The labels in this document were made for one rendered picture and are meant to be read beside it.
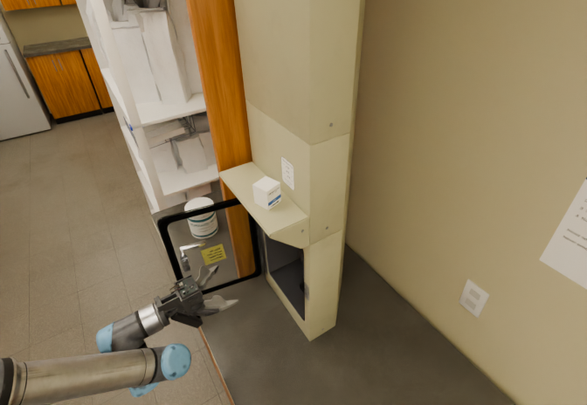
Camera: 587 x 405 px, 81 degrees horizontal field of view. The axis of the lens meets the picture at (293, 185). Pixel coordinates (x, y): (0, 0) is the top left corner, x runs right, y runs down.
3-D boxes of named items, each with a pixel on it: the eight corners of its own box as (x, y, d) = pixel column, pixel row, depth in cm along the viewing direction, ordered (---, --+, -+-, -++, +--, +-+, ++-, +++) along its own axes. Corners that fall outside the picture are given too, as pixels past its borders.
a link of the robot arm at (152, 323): (152, 341, 92) (145, 318, 97) (169, 332, 93) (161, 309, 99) (142, 326, 87) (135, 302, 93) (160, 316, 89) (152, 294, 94)
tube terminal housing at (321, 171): (315, 253, 151) (318, 80, 106) (365, 307, 129) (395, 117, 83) (265, 278, 141) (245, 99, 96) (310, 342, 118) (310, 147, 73)
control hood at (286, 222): (254, 186, 113) (252, 160, 107) (310, 246, 91) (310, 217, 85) (222, 198, 108) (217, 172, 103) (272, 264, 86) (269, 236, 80)
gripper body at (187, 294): (202, 291, 92) (157, 314, 88) (210, 309, 98) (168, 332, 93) (193, 271, 98) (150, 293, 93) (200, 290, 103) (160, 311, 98)
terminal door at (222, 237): (262, 275, 136) (252, 195, 113) (183, 301, 127) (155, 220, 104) (261, 273, 137) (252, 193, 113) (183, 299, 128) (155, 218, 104)
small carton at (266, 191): (267, 194, 93) (265, 175, 90) (281, 201, 90) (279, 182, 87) (254, 202, 90) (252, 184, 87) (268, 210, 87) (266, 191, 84)
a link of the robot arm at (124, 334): (110, 358, 91) (97, 328, 92) (151, 335, 95) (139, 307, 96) (104, 367, 84) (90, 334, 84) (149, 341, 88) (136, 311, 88)
